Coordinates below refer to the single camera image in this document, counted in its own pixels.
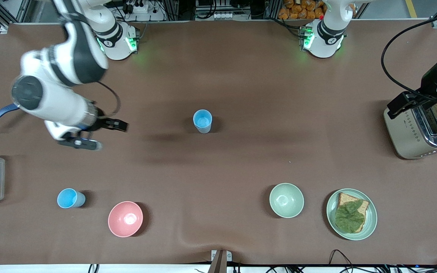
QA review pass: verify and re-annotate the blue cup with tissue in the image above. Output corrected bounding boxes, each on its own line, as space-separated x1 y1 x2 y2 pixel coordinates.
193 109 213 134

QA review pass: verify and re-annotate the beige and chrome toaster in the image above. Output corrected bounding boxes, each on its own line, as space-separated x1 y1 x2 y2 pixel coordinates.
384 99 437 160

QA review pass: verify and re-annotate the empty blue cup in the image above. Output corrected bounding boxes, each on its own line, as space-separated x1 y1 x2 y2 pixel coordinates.
57 188 86 209

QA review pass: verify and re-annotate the pink bowl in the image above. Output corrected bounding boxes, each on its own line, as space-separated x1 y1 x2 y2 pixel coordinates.
108 201 144 238

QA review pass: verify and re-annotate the brown toast slice under lettuce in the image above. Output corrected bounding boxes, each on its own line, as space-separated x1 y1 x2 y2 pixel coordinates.
337 192 370 233

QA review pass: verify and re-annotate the pale green plate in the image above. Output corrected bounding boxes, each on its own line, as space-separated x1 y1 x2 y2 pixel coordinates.
326 188 378 241

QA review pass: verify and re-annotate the green lettuce leaf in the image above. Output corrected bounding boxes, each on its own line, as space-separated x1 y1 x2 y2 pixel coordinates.
335 200 366 233

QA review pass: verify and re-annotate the bag of orange buns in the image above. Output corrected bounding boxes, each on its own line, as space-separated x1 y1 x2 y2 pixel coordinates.
277 0 356 20

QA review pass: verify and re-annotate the pale green bowl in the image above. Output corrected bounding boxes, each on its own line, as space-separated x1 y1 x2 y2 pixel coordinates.
269 183 305 218

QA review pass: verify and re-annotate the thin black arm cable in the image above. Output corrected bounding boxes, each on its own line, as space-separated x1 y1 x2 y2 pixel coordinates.
96 81 121 117

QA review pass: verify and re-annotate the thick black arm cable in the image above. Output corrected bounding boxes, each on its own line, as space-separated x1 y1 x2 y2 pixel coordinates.
380 11 437 102

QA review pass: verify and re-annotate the black cable loop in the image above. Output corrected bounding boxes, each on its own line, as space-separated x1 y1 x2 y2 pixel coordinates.
329 249 355 267

